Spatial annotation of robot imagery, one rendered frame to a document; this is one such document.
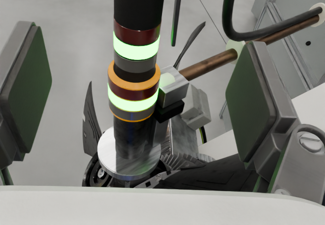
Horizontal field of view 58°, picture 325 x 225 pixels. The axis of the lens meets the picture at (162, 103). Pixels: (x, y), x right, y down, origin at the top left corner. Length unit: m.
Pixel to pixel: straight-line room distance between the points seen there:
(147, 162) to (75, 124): 1.90
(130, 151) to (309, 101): 0.49
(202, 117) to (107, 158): 0.51
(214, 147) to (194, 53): 2.16
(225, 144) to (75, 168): 1.38
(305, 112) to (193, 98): 0.28
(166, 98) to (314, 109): 0.47
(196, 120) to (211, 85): 1.80
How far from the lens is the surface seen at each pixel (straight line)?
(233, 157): 0.49
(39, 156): 2.10
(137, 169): 0.32
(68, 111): 2.29
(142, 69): 0.22
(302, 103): 0.72
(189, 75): 0.29
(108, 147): 0.33
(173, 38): 0.22
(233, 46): 0.34
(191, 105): 0.78
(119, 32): 0.21
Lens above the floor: 1.73
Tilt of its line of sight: 48 degrees down
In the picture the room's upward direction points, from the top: 10 degrees clockwise
